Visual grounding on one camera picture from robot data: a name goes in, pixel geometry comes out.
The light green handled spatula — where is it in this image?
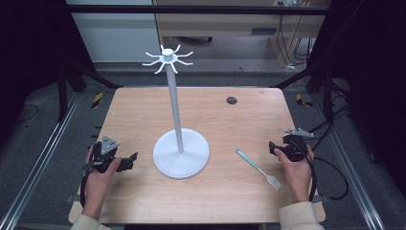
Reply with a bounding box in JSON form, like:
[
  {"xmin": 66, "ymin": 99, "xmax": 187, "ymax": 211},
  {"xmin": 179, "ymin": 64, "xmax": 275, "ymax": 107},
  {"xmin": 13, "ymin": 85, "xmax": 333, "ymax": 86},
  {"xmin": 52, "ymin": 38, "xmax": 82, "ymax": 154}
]
[{"xmin": 235, "ymin": 148, "xmax": 283, "ymax": 192}]

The white hook rack stand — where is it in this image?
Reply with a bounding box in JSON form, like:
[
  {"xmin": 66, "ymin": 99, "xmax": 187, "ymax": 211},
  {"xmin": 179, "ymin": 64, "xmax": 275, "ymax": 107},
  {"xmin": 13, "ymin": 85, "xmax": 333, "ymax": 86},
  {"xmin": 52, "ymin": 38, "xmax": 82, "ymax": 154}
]
[{"xmin": 142, "ymin": 43, "xmax": 211, "ymax": 180}]

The aluminium floor rail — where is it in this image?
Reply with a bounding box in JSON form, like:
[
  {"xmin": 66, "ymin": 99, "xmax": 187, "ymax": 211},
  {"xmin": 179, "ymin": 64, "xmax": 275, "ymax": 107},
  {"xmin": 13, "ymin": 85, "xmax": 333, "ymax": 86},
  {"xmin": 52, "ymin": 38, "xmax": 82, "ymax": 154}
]
[
  {"xmin": 0, "ymin": 91, "xmax": 81, "ymax": 230},
  {"xmin": 310, "ymin": 92, "xmax": 387, "ymax": 230}
]

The wooden desk with drawer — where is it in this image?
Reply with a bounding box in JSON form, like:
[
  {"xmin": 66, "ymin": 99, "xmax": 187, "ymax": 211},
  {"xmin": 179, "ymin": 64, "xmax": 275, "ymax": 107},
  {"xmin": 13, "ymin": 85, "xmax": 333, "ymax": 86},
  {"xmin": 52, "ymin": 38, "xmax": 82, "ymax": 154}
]
[{"xmin": 153, "ymin": 0, "xmax": 331, "ymax": 69}]

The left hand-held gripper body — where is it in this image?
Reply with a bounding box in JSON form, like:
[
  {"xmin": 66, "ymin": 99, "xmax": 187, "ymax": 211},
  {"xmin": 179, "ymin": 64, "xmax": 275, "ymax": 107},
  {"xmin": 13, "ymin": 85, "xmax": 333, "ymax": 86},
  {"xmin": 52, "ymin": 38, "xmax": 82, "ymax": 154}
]
[{"xmin": 83, "ymin": 135, "xmax": 126, "ymax": 174}]

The yellow black striped tape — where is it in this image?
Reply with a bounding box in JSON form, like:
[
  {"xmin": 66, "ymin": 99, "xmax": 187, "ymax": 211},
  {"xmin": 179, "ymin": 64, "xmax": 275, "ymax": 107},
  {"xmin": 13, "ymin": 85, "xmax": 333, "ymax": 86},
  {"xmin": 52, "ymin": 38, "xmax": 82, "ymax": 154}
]
[
  {"xmin": 295, "ymin": 93, "xmax": 314, "ymax": 108},
  {"xmin": 91, "ymin": 92, "xmax": 104, "ymax": 109}
]

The white cabinet panel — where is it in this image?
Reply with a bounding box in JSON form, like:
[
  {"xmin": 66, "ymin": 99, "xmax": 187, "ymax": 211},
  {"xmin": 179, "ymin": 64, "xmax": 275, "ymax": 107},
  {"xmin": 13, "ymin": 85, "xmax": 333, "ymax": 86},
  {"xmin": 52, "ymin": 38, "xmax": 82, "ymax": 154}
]
[{"xmin": 65, "ymin": 0, "xmax": 162, "ymax": 63}]

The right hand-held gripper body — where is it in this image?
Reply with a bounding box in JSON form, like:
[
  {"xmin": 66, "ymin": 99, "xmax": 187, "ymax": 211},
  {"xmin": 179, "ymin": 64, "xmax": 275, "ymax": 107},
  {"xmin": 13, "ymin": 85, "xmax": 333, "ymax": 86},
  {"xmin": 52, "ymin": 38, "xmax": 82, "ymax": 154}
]
[{"xmin": 276, "ymin": 127, "xmax": 315, "ymax": 163}]

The black metal frame stand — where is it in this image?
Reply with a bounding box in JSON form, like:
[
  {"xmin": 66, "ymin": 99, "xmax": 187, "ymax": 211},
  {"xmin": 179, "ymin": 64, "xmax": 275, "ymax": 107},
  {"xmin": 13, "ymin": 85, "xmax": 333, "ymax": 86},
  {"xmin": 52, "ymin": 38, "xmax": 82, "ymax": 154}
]
[
  {"xmin": 273, "ymin": 60, "xmax": 336, "ymax": 124},
  {"xmin": 56, "ymin": 58, "xmax": 124, "ymax": 123}
]

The person's right hand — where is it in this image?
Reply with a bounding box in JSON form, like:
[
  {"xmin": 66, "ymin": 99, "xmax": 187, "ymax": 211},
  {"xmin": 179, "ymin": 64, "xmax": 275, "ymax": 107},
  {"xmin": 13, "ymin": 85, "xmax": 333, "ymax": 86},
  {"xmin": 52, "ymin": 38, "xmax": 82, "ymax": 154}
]
[{"xmin": 274, "ymin": 144, "xmax": 316, "ymax": 204}]

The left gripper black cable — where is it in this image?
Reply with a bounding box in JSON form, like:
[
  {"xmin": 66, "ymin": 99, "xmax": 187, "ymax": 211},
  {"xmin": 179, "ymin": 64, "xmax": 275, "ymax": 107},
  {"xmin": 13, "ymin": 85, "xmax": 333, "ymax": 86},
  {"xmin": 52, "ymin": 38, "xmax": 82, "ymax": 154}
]
[{"xmin": 79, "ymin": 168, "xmax": 97, "ymax": 208}]

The black horizontal frame bar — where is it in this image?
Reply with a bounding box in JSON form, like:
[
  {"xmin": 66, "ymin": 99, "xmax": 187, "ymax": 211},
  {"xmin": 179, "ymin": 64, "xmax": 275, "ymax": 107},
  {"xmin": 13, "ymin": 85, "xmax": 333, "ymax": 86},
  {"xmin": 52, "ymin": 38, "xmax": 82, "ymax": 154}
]
[{"xmin": 65, "ymin": 4, "xmax": 331, "ymax": 16}]

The person's left hand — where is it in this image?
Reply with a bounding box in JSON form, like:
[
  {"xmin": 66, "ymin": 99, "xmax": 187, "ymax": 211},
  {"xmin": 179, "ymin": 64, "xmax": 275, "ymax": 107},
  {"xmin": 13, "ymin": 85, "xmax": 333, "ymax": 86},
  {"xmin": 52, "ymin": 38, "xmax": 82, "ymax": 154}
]
[{"xmin": 81, "ymin": 145, "xmax": 123, "ymax": 220}]

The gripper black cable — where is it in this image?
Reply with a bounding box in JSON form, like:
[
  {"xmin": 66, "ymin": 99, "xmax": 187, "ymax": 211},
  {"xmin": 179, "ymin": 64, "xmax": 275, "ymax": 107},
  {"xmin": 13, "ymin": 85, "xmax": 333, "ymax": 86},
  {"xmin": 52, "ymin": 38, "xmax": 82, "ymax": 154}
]
[
  {"xmin": 288, "ymin": 135, "xmax": 350, "ymax": 202},
  {"xmin": 79, "ymin": 168, "xmax": 97, "ymax": 208}
]

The bundle of hanging black cables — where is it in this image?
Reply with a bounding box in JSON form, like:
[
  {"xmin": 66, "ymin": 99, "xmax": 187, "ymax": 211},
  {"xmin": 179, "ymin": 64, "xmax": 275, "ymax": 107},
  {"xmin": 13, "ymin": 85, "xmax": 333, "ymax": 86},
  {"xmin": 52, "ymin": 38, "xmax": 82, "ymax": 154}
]
[{"xmin": 277, "ymin": 1, "xmax": 315, "ymax": 70}]

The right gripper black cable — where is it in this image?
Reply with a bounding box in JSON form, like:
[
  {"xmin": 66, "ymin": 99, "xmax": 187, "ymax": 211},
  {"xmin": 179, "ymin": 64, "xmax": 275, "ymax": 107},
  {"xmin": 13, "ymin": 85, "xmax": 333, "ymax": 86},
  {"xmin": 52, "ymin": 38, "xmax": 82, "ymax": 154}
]
[{"xmin": 288, "ymin": 135, "xmax": 350, "ymax": 202}]

